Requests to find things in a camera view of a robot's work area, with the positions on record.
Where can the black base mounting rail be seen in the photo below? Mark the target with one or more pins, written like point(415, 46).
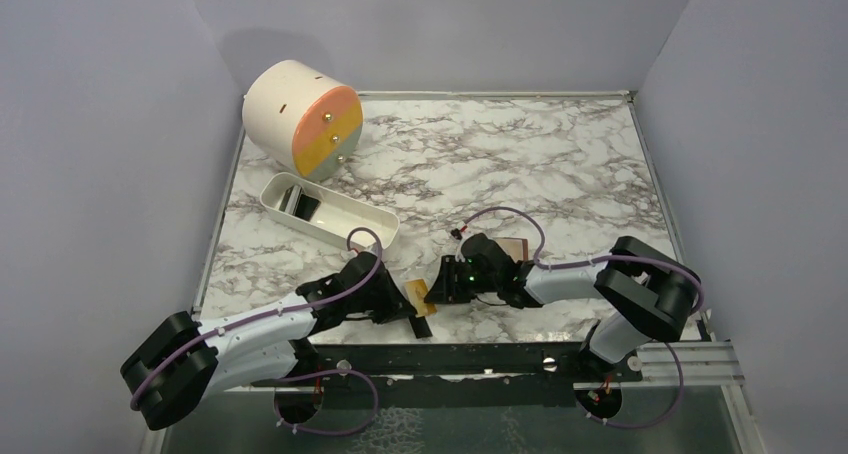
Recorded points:
point(358, 376)

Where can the brown leather card holder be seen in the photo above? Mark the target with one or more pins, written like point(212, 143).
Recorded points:
point(516, 248)

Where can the white rectangular plastic tray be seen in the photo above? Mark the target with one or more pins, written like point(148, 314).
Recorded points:
point(336, 217)

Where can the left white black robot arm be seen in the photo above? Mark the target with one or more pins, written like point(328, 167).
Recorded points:
point(185, 361)

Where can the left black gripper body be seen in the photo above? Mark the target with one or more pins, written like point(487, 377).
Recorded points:
point(380, 303)

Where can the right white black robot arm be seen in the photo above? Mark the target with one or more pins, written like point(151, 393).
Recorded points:
point(653, 295)

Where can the stack of cards in tray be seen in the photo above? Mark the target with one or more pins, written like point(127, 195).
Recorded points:
point(297, 203)

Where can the round cream drawer cabinet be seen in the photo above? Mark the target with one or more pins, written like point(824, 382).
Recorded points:
point(303, 119)

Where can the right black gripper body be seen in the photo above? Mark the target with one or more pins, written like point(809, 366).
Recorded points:
point(486, 286)

